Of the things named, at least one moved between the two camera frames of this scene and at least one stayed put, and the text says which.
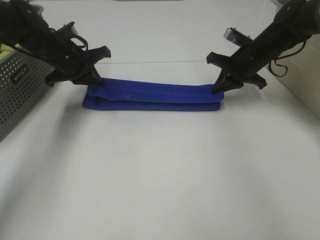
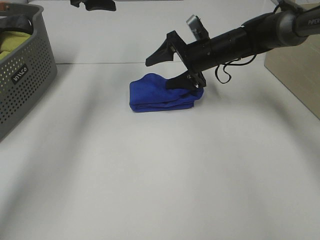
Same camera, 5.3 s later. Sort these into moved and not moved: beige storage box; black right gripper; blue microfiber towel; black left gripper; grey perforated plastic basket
Moved: blue microfiber towel; black left gripper; black right gripper
Not moved: beige storage box; grey perforated plastic basket
